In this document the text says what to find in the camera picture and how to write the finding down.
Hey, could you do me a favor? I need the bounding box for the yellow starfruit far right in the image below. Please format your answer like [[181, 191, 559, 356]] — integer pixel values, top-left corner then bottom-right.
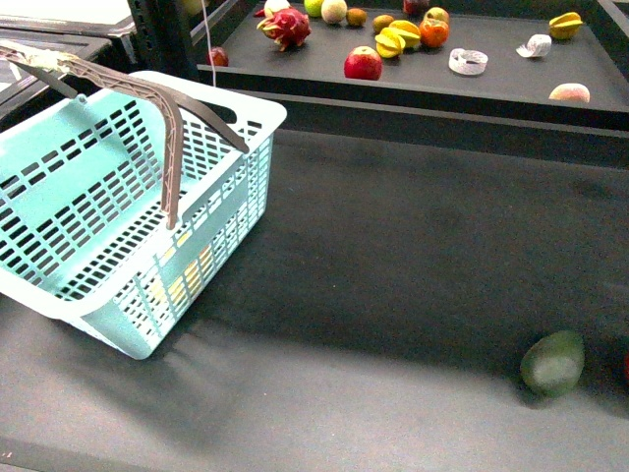
[[548, 12, 583, 40]]

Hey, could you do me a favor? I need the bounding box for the orange persimmon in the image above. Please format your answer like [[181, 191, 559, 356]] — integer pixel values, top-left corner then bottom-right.
[[419, 19, 450, 48]]

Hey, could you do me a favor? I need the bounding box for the small red fruit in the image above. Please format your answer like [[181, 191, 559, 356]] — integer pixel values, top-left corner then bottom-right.
[[206, 46, 229, 67]]

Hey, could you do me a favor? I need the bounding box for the black metal rack post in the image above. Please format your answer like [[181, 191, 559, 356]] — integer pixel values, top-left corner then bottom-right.
[[127, 0, 199, 80]]

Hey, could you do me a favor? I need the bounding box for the pink peach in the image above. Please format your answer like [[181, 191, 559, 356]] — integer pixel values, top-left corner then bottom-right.
[[548, 83, 591, 103]]

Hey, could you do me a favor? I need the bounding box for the white fruit behind dragonfruit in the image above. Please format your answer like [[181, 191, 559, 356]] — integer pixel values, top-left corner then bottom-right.
[[263, 0, 291, 18]]

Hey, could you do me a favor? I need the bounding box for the light blue plastic basket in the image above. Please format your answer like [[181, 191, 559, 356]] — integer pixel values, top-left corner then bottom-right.
[[1, 40, 287, 360]]

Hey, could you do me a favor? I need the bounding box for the red yellow apple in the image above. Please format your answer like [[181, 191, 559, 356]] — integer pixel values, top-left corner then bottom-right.
[[424, 7, 450, 24]]

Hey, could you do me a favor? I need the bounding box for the green apple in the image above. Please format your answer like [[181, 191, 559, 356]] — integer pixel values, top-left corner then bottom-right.
[[303, 0, 323, 18]]

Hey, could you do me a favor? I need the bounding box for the dark purple fruit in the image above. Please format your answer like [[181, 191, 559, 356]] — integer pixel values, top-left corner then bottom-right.
[[402, 0, 430, 17]]

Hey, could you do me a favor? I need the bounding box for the beige round melon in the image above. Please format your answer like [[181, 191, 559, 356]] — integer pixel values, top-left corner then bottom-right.
[[320, 0, 348, 25]]

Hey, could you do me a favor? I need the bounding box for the yellow mango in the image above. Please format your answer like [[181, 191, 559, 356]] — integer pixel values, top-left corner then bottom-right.
[[148, 229, 216, 305]]

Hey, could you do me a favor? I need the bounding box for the yellow starfruit front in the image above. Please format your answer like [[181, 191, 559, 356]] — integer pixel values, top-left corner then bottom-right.
[[374, 28, 406, 59]]

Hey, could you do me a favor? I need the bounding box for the brown kiwi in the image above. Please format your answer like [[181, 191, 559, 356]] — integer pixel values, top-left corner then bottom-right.
[[372, 14, 394, 34], [346, 8, 368, 28]]

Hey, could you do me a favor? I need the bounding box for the yellow starfruit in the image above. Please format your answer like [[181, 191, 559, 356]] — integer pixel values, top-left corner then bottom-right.
[[548, 12, 583, 40], [388, 20, 421, 48], [374, 28, 406, 59]]

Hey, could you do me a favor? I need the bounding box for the green avocado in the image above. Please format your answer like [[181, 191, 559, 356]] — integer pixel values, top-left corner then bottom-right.
[[520, 330, 585, 398]]

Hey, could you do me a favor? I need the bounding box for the black display tray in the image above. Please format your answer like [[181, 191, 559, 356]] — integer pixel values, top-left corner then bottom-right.
[[198, 1, 628, 132]]

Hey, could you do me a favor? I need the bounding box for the pink dragon fruit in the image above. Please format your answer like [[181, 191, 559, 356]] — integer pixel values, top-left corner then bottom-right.
[[257, 7, 312, 52]]

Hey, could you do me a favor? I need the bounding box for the yellow starfruit behind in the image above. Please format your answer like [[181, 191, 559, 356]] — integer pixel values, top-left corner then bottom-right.
[[388, 20, 421, 48]]

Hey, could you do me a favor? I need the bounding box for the brown kiwi right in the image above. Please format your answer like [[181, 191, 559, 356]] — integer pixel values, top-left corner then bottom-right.
[[372, 14, 394, 34]]

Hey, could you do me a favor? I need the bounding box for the brown kiwi left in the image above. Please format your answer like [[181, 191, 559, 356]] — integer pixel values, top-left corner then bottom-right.
[[346, 8, 368, 28]]

